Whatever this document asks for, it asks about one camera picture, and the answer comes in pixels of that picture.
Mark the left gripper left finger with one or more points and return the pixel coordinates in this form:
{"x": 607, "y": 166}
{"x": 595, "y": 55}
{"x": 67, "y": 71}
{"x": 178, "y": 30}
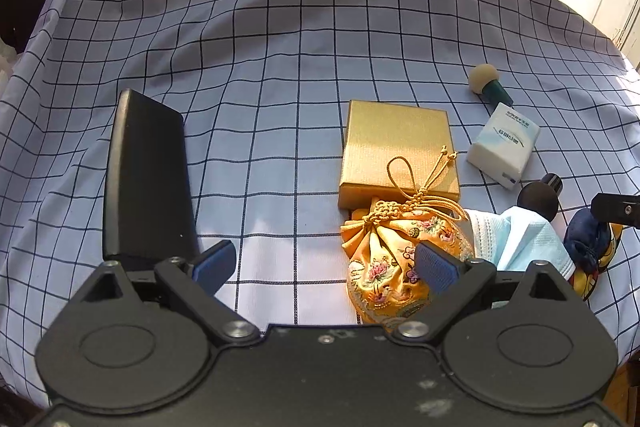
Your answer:
{"x": 191, "y": 287}

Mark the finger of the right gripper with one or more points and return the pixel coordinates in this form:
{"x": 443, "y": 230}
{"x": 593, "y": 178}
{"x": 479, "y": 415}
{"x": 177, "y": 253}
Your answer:
{"x": 615, "y": 208}

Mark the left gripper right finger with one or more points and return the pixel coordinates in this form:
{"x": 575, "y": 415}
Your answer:
{"x": 458, "y": 289}

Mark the navy colourful silk scarf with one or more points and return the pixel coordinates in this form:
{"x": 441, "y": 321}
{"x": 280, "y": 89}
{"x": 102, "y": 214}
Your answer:
{"x": 592, "y": 245}

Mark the light blue face mask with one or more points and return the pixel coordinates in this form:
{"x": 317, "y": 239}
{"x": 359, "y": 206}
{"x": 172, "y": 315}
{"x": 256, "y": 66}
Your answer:
{"x": 517, "y": 237}

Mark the yellow embroidered drawstring pouch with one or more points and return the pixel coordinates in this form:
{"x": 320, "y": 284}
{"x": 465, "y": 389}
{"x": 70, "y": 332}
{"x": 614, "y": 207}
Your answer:
{"x": 381, "y": 243}

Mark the white tissue pack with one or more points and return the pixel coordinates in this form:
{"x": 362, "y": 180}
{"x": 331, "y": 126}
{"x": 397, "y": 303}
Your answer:
{"x": 503, "y": 147}

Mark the green handled beige makeup sponge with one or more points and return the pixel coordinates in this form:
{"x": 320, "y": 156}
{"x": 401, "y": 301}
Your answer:
{"x": 484, "y": 81}

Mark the black triangular box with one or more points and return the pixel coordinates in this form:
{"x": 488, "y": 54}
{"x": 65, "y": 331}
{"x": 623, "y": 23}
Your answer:
{"x": 147, "y": 208}

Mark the gold gift box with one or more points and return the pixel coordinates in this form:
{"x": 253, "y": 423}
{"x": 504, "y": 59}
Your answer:
{"x": 392, "y": 150}

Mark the blue checkered tablecloth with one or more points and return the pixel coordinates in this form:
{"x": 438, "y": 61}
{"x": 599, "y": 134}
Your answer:
{"x": 264, "y": 87}

